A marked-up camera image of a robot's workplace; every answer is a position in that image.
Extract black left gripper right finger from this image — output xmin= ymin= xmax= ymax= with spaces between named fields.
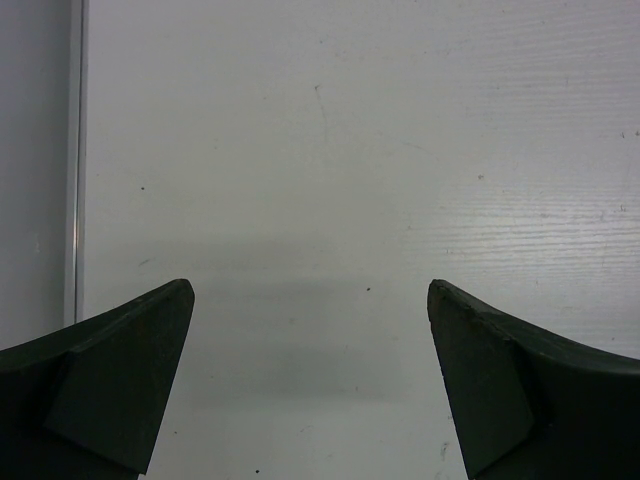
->
xmin=427 ymin=280 xmax=639 ymax=479

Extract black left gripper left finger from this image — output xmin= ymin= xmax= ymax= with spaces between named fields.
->
xmin=1 ymin=279 xmax=195 ymax=479

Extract aluminium frame rail left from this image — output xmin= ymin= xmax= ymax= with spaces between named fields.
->
xmin=64 ymin=0 xmax=89 ymax=327

